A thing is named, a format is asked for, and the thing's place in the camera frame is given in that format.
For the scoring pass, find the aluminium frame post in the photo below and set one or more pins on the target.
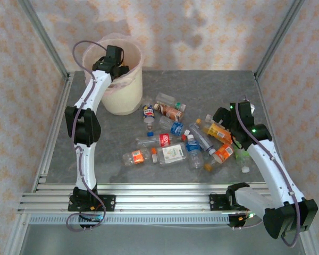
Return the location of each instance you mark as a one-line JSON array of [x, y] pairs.
[[44, 34], [280, 34]]

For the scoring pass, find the green plastic bottle white cap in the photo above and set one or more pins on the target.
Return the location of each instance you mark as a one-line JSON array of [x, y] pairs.
[[245, 169]]

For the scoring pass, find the clear bottle light-blue label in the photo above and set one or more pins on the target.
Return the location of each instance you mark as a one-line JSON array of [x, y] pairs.
[[176, 128]]

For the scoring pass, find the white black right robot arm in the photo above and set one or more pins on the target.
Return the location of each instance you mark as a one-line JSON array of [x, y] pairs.
[[271, 170]]

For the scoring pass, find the clear bottle green cap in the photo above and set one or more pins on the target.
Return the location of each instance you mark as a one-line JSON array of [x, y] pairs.
[[166, 98]]

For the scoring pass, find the small circuit board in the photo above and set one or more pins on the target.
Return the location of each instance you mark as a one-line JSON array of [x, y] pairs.
[[95, 219], [251, 215]]

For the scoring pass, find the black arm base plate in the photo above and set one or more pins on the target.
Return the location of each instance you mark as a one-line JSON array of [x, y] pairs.
[[110, 199], [215, 203]]

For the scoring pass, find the small clear bottle orange label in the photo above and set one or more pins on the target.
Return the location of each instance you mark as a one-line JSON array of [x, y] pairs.
[[137, 156]]

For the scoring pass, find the cream plastic bin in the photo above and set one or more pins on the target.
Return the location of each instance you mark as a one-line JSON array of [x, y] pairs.
[[122, 98]]

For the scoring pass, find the orange juice bottle yellow label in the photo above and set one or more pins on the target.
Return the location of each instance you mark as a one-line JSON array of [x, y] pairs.
[[215, 130]]

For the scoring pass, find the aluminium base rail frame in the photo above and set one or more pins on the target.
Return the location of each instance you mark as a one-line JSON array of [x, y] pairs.
[[159, 197]]

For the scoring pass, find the small clear bottle white cap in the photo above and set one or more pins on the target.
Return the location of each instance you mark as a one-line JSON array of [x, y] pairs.
[[209, 117]]

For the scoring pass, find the Pepsi label plastic bottle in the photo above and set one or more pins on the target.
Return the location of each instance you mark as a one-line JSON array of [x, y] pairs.
[[148, 111]]

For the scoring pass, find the bottle white label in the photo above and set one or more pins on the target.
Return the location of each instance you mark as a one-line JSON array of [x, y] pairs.
[[171, 154]]

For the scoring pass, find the bottle orange-white label orange cap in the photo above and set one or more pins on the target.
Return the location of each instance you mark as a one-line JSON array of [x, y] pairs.
[[223, 152]]

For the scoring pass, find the long clear bottle purple band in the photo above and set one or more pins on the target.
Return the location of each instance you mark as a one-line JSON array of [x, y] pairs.
[[202, 138]]

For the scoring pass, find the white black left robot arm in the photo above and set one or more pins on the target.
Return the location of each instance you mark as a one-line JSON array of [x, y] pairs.
[[86, 164]]

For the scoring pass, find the pink plastic bin liner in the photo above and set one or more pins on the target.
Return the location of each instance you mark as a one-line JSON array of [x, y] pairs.
[[133, 53]]

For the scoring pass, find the water bottle dark-blue label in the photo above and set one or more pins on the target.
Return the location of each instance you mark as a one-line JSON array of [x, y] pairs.
[[192, 146]]

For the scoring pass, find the red label cola bottle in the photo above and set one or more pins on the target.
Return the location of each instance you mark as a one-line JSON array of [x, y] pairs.
[[164, 139]]

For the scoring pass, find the brown label plastic bottle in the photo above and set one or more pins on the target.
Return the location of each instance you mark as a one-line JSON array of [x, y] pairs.
[[172, 112]]

